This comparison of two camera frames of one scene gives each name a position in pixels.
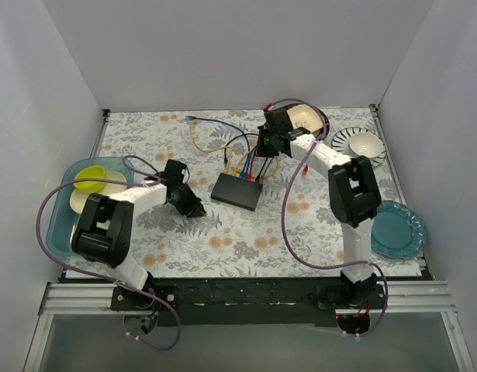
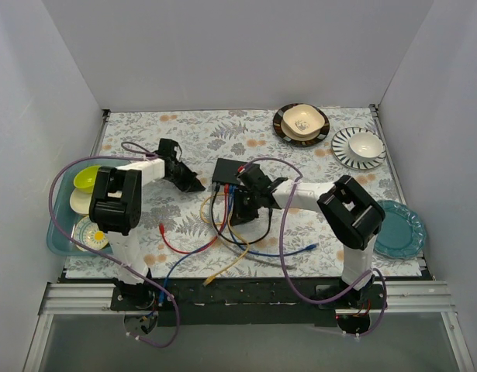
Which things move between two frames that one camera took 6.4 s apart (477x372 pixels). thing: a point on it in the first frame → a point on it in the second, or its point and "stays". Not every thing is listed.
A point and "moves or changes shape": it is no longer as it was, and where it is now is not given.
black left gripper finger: [184, 199] → [183, 177]
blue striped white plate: [340, 143] stays
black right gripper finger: [264, 146] → [240, 208]
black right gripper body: [264, 140] → [243, 199]
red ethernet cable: [250, 175] moves or changes shape
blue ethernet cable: [246, 177] → [312, 246]
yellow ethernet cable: [238, 170] → [202, 205]
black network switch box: [236, 191] moves or changes shape
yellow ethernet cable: [229, 149] → [212, 277]
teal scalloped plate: [397, 232] stays
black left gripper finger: [198, 210] → [195, 184]
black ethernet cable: [257, 178] → [217, 189]
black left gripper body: [187, 200] → [180, 173]
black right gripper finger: [271, 149] → [250, 209]
